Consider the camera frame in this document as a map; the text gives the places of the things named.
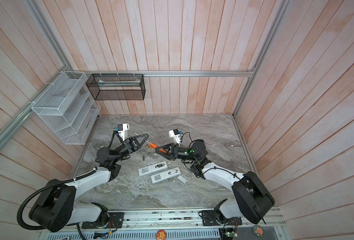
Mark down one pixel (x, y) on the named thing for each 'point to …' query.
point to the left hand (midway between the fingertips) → (148, 139)
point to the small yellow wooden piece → (148, 146)
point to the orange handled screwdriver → (153, 145)
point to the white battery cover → (182, 179)
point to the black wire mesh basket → (117, 86)
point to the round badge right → (258, 230)
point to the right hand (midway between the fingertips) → (156, 153)
